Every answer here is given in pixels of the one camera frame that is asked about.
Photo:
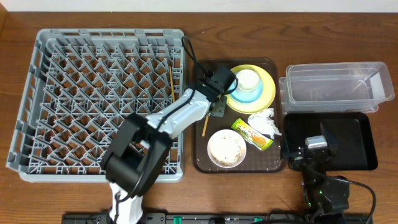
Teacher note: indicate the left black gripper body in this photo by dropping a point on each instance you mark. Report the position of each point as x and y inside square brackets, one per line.
[217, 106]

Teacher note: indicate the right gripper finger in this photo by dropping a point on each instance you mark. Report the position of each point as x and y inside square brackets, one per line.
[330, 139]
[285, 144]

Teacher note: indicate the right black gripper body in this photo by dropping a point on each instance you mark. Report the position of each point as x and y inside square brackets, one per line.
[303, 154]

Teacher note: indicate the light blue bowl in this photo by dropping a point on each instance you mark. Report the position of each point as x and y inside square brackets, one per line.
[243, 96]

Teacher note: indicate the white cup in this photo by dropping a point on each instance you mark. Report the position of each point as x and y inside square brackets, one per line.
[248, 81]

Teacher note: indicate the wooden chopstick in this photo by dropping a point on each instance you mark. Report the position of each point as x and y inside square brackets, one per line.
[205, 125]
[172, 83]

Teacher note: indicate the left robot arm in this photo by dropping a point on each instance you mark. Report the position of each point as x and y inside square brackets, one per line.
[135, 157]

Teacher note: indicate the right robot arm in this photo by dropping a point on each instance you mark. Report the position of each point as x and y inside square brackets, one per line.
[326, 197]

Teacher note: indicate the grey plastic dishwasher rack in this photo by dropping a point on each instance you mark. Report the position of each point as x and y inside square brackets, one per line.
[80, 86]

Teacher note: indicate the black plastic bin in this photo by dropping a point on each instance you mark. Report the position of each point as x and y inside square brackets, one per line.
[356, 150]

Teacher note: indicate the green yellow snack wrapper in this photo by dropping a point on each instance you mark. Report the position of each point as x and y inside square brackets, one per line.
[251, 135]

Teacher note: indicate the crumpled white tissue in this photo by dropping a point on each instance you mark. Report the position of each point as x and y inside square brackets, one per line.
[263, 122]

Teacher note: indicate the white bowl with food residue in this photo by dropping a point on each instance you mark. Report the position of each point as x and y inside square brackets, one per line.
[226, 148]

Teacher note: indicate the yellow plate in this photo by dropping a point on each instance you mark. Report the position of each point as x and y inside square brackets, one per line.
[265, 99]

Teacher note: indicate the clear plastic bin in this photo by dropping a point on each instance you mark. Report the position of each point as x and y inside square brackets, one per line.
[335, 87]

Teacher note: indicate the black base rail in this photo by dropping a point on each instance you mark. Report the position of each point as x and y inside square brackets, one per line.
[161, 218]

